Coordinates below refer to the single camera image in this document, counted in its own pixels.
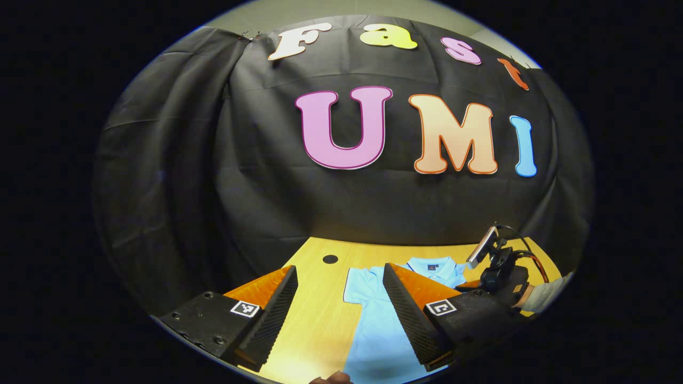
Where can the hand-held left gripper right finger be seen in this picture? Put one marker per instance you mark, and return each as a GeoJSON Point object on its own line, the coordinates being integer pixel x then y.
{"type": "Point", "coordinates": [408, 320]}

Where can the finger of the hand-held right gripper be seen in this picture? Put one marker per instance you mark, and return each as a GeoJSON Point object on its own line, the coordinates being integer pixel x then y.
{"type": "Point", "coordinates": [472, 284]}

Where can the black table grommet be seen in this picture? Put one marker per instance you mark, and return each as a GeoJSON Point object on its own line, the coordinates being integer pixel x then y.
{"type": "Point", "coordinates": [330, 259]}

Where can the light blue T-shirt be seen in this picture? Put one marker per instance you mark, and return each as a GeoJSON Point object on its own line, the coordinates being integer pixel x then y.
{"type": "Point", "coordinates": [379, 330]}

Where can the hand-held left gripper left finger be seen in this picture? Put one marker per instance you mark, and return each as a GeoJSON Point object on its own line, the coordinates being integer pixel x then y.
{"type": "Point", "coordinates": [272, 325]}

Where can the black backdrop cloth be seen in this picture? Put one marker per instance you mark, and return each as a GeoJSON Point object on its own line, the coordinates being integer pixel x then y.
{"type": "Point", "coordinates": [267, 186]}

